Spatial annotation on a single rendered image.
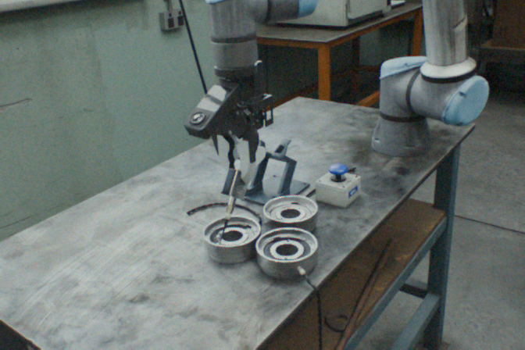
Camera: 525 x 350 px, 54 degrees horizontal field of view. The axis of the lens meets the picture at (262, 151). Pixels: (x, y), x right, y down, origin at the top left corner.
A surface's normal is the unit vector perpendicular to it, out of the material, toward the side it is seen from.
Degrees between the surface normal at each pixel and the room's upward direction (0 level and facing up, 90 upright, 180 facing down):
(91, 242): 0
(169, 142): 90
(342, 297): 0
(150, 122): 90
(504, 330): 0
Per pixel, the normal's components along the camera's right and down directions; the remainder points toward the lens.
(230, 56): -0.08, 0.40
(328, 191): -0.60, 0.34
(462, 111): 0.55, 0.41
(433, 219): -0.06, -0.92
